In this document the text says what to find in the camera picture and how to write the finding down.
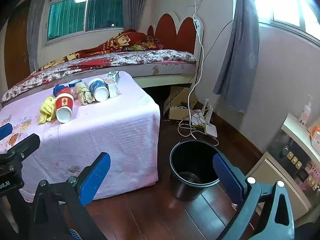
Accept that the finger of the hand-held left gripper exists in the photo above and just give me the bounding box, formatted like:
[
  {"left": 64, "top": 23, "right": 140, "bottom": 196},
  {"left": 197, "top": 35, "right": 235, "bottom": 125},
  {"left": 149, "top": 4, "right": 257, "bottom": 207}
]
[
  {"left": 7, "top": 133, "right": 41, "bottom": 161},
  {"left": 0, "top": 123, "right": 13, "bottom": 141}
]

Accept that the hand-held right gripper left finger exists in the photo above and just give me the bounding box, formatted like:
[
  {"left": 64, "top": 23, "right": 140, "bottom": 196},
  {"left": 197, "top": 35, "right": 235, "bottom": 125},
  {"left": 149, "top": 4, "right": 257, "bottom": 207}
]
[{"left": 30, "top": 152, "right": 112, "bottom": 240}]

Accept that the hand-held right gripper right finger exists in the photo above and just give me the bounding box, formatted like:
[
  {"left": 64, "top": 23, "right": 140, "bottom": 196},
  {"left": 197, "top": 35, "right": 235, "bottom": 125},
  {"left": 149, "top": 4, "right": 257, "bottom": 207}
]
[{"left": 212, "top": 152, "right": 295, "bottom": 240}]

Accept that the yellow cloth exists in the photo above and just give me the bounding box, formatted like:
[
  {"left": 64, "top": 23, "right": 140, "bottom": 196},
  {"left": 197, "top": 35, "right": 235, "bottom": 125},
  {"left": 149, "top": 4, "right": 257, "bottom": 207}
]
[{"left": 37, "top": 97, "right": 57, "bottom": 125}]

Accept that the black trash bin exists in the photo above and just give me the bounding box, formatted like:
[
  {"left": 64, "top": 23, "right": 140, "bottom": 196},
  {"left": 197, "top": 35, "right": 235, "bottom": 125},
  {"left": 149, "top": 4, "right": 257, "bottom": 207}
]
[{"left": 169, "top": 140, "right": 222, "bottom": 201}]

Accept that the red paper cup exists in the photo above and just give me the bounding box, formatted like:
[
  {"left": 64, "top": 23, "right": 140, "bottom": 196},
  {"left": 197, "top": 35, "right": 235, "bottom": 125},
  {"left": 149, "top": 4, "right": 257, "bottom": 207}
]
[{"left": 55, "top": 93, "right": 75, "bottom": 123}]

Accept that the beige cloth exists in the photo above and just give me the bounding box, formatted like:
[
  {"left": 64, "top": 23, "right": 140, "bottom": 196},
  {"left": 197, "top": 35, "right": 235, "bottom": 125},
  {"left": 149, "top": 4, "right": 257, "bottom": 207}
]
[{"left": 74, "top": 82, "right": 95, "bottom": 105}]

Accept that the blue bowl white inside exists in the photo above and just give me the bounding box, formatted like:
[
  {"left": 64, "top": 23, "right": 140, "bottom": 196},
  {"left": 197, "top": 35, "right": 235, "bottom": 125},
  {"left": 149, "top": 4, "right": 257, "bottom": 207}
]
[{"left": 89, "top": 78, "right": 110, "bottom": 102}]

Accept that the white pink printed box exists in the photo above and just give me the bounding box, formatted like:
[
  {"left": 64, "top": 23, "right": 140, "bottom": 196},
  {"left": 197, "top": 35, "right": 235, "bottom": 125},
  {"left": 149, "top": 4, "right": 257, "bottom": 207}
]
[{"left": 104, "top": 77, "right": 120, "bottom": 98}]

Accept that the pink cloth covered table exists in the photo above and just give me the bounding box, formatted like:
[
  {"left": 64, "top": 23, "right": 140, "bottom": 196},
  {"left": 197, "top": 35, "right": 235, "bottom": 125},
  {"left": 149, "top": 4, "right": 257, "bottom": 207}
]
[{"left": 0, "top": 70, "right": 161, "bottom": 203}]

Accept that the white router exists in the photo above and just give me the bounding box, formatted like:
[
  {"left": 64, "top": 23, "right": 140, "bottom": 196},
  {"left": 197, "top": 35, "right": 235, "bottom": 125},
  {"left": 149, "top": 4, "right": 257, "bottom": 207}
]
[{"left": 191, "top": 99, "right": 218, "bottom": 138}]

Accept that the dark blue crumpled cloth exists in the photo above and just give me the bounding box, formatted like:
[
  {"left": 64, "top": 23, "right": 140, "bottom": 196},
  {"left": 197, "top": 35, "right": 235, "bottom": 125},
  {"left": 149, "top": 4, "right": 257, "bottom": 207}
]
[{"left": 53, "top": 84, "right": 66, "bottom": 97}]

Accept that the brown wooden door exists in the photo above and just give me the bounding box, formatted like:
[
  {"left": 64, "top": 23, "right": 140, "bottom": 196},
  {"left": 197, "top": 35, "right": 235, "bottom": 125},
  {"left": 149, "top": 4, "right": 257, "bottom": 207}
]
[{"left": 4, "top": 0, "right": 33, "bottom": 90}]

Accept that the cardboard box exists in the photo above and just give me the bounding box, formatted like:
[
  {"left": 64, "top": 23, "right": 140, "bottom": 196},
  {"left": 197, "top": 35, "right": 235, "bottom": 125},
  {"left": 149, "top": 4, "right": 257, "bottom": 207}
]
[{"left": 164, "top": 86, "right": 198, "bottom": 121}]

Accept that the orange white packet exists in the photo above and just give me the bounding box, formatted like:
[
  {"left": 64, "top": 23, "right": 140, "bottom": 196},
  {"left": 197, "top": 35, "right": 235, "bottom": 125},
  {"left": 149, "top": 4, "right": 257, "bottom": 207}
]
[{"left": 309, "top": 125, "right": 320, "bottom": 146}]

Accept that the pump lotion bottle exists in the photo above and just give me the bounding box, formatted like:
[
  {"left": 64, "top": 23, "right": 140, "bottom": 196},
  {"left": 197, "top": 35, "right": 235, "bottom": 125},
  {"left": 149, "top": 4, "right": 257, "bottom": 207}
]
[{"left": 297, "top": 95, "right": 313, "bottom": 127}]

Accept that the grey curtain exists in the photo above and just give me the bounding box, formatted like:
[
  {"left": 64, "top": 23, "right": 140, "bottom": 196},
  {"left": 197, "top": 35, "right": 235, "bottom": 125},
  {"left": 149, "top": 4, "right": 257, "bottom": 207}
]
[
  {"left": 213, "top": 0, "right": 260, "bottom": 114},
  {"left": 122, "top": 0, "right": 151, "bottom": 33},
  {"left": 27, "top": 0, "right": 52, "bottom": 73}
]

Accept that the floral mattress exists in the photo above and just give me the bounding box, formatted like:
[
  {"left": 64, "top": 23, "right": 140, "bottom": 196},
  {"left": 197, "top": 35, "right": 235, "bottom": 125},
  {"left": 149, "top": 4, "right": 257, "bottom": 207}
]
[{"left": 2, "top": 49, "right": 198, "bottom": 103}]

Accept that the red printed blanket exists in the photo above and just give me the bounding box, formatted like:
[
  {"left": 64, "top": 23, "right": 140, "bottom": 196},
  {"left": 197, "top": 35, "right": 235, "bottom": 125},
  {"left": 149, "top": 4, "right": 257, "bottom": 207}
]
[{"left": 37, "top": 29, "right": 163, "bottom": 70}]

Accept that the green tinted window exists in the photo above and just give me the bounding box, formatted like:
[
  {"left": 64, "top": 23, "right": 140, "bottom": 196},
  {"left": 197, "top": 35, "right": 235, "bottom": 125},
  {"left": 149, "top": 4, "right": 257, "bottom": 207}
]
[{"left": 46, "top": 0, "right": 125, "bottom": 41}]

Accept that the white bed with red headboard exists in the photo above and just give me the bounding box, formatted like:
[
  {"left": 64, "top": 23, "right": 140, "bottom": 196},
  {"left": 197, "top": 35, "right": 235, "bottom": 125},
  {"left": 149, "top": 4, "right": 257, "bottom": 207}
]
[{"left": 1, "top": 11, "right": 204, "bottom": 110}]

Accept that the bright window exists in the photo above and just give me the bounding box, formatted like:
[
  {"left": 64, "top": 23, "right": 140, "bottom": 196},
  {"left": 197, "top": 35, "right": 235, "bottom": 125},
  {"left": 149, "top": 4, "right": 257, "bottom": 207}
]
[{"left": 255, "top": 0, "right": 320, "bottom": 43}]

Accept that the white cable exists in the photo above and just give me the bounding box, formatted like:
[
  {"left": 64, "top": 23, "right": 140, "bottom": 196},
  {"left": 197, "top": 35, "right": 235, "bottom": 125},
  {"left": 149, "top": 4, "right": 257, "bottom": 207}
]
[{"left": 177, "top": 0, "right": 219, "bottom": 147}]

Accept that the black cable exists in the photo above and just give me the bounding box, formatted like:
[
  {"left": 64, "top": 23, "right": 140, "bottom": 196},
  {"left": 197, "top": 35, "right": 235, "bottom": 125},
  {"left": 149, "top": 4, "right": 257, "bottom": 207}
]
[{"left": 164, "top": 20, "right": 234, "bottom": 112}]

